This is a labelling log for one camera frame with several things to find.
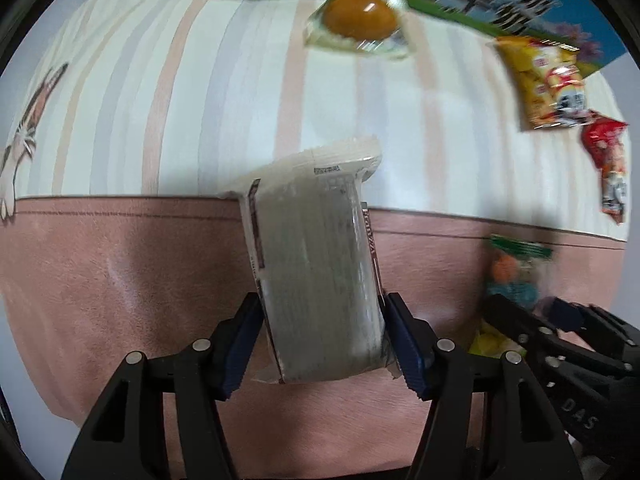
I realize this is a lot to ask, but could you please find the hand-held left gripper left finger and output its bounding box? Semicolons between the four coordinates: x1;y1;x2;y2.
60;292;266;480

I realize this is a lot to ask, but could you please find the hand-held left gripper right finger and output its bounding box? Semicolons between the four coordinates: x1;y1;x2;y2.
382;292;586;480

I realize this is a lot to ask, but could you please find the colourful candy green packet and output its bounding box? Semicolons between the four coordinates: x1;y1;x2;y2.
469;233;555;359

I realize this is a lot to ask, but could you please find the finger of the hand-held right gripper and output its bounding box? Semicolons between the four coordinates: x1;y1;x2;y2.
536;297;640;357
481;293;566;376

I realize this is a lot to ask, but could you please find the orange pastry clear packet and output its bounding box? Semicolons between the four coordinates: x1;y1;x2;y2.
304;0;412;62

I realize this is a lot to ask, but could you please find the small yellow panda packet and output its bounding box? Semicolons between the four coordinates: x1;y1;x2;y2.
494;35;592;132

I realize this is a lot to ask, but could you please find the white clear snack packet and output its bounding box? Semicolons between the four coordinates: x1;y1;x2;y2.
219;135;402;387

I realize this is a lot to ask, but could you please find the striped cat printed blanket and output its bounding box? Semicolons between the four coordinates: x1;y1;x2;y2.
0;0;632;476

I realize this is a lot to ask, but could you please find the printed cardboard box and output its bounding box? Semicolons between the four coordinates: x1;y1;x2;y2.
234;0;632;69

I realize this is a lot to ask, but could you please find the small red snack packet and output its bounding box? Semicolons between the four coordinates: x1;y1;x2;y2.
580;111;629;163

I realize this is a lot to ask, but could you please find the orange panda snack packet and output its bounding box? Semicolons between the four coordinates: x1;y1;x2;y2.
597;152;629;225

